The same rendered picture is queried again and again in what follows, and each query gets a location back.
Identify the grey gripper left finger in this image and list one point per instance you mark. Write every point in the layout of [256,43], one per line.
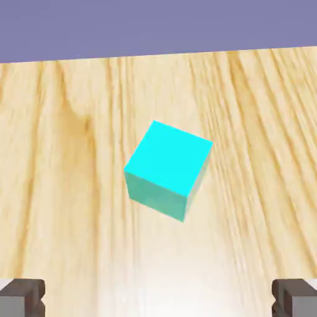
[22,298]

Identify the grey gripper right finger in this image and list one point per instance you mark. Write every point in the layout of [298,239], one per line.
[294,299]

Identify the small cyan cube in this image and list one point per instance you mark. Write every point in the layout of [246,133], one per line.
[168,168]

